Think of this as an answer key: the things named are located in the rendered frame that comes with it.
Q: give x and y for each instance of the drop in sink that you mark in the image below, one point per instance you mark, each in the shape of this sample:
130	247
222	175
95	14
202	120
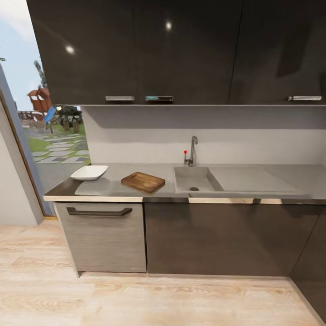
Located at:
241	180

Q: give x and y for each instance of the cutting board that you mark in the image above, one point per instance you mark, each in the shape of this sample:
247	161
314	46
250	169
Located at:
143	181

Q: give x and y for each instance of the fixed window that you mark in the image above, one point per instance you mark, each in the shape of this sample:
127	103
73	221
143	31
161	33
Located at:
51	139

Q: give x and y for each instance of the cabinet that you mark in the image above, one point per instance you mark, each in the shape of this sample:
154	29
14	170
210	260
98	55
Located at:
137	52
280	56

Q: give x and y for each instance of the dishwasher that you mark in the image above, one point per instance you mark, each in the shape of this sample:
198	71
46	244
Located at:
105	236

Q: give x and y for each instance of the bowl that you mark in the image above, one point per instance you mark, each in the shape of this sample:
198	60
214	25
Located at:
89	173

